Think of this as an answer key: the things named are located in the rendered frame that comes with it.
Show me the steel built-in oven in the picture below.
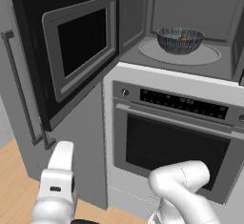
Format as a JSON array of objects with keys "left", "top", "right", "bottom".
[{"left": 112, "top": 80, "right": 244, "bottom": 205}]

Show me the grey striped bowl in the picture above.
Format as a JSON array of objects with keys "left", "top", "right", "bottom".
[{"left": 155, "top": 27, "right": 205, "bottom": 56}]

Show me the long dark fridge handle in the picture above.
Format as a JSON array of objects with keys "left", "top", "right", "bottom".
[{"left": 0, "top": 30, "right": 44, "bottom": 147}]

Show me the black microwave door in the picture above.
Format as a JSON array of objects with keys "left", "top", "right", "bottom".
[{"left": 7, "top": 0, "right": 121, "bottom": 132}]

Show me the grey fridge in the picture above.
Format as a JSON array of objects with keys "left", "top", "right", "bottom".
[{"left": 0, "top": 0, "right": 109, "bottom": 211}]

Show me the steel oven door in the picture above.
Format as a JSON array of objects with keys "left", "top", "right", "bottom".
[{"left": 112, "top": 98, "right": 244, "bottom": 205}]

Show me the grey microwave oven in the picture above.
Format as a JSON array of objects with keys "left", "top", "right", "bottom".
[{"left": 118, "top": 0, "right": 244, "bottom": 83}]

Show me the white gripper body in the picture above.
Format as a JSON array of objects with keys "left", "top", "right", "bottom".
[{"left": 47, "top": 140, "right": 75, "bottom": 172}]

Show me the short dark fridge handle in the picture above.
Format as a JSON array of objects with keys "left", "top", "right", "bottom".
[{"left": 38, "top": 122, "right": 57, "bottom": 151}]

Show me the white oven cabinet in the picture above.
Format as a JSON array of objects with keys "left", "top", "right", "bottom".
[{"left": 102, "top": 61, "right": 244, "bottom": 224}]

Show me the steel oven door handle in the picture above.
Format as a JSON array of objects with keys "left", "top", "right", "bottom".
[{"left": 114, "top": 102, "right": 244, "bottom": 140}]

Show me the grey round turntable plate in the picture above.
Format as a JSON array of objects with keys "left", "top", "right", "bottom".
[{"left": 138, "top": 38, "right": 222, "bottom": 67}]

